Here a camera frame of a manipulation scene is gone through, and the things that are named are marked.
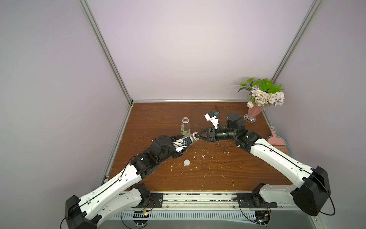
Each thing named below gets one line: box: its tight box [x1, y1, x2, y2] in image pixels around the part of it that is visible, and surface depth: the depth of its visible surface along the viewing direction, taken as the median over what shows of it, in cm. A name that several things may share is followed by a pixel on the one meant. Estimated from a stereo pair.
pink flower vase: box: [243, 104, 264, 124], surface depth 106 cm
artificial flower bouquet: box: [237, 77, 286, 109], surface depth 86 cm
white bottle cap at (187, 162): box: [183, 159, 191, 167], surface depth 87 cm
